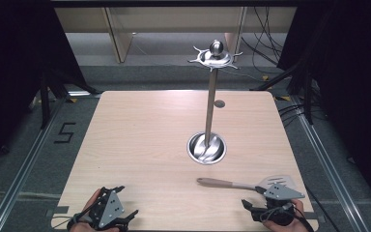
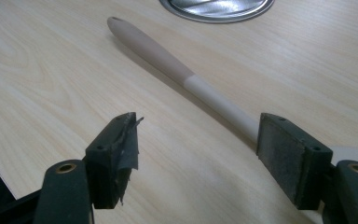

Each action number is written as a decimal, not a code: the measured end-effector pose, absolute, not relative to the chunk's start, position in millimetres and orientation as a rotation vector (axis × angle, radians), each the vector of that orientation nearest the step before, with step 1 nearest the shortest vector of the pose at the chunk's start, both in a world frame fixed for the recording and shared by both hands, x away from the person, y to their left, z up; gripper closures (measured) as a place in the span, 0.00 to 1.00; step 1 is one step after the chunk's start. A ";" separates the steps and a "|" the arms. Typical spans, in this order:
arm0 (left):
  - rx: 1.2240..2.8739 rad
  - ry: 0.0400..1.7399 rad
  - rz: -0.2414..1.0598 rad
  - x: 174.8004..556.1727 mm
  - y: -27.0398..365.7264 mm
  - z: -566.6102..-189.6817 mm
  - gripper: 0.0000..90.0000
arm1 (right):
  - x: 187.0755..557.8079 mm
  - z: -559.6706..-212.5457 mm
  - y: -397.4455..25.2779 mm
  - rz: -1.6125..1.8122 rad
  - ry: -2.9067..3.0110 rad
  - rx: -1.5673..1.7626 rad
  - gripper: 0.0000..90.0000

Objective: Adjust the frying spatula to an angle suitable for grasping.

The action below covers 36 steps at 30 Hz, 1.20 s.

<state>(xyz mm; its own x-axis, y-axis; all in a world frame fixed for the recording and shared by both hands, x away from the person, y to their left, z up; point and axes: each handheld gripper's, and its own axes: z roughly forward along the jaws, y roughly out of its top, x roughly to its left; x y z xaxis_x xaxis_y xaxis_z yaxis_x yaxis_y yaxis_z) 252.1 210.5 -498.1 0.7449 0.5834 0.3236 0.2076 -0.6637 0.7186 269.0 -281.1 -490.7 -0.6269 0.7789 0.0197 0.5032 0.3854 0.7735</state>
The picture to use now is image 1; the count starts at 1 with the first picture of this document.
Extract person's right hand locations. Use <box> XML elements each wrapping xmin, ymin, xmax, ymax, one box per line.
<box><xmin>263</xmin><ymin>198</ymin><xmax>307</xmax><ymax>232</ymax></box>

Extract black metal stand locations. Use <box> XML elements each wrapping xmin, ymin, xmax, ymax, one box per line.
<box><xmin>250</xmin><ymin>56</ymin><xmax>315</xmax><ymax>126</ymax></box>
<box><xmin>38</xmin><ymin>69</ymin><xmax>101</xmax><ymax>131</ymax></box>

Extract black floor cable bundle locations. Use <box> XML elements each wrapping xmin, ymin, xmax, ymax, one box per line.
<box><xmin>277</xmin><ymin>101</ymin><xmax>305</xmax><ymax>129</ymax></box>

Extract light wooden furniture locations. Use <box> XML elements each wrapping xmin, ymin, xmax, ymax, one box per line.
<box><xmin>53</xmin><ymin>6</ymin><xmax>298</xmax><ymax>65</ymax></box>

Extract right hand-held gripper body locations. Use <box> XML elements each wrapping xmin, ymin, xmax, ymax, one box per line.
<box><xmin>251</xmin><ymin>182</ymin><xmax>306</xmax><ymax>226</ymax></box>

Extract person's left hand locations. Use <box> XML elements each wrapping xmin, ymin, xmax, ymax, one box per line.
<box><xmin>70</xmin><ymin>188</ymin><xmax>121</xmax><ymax>232</ymax></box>

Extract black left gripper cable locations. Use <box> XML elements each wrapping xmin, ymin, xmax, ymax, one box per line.
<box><xmin>50</xmin><ymin>206</ymin><xmax>93</xmax><ymax>232</ymax></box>

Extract black tape floor mark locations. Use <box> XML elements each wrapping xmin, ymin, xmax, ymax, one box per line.
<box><xmin>53</xmin><ymin>121</ymin><xmax>77</xmax><ymax>145</ymax></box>

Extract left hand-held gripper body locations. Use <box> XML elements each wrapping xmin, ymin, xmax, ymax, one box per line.
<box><xmin>88</xmin><ymin>187</ymin><xmax>128</xmax><ymax>230</ymax></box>

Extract black curtain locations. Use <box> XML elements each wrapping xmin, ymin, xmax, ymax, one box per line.
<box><xmin>0</xmin><ymin>0</ymin><xmax>88</xmax><ymax>177</ymax></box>
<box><xmin>276</xmin><ymin>0</ymin><xmax>371</xmax><ymax>207</ymax></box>

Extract aluminium floor rail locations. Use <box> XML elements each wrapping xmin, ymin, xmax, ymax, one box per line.
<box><xmin>291</xmin><ymin>96</ymin><xmax>370</xmax><ymax>232</ymax></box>
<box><xmin>0</xmin><ymin>96</ymin><xmax>70</xmax><ymax>232</ymax></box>

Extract hanging black cables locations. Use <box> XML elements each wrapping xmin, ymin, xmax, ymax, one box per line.
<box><xmin>240</xmin><ymin>6</ymin><xmax>288</xmax><ymax>67</ymax></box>

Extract steel utensil rack with hooks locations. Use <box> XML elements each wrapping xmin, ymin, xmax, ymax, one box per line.
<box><xmin>186</xmin><ymin>39</ymin><xmax>243</xmax><ymax>166</ymax></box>

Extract slotted spatula with brown handle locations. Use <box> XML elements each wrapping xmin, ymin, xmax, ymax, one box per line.
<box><xmin>195</xmin><ymin>174</ymin><xmax>300</xmax><ymax>195</ymax></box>

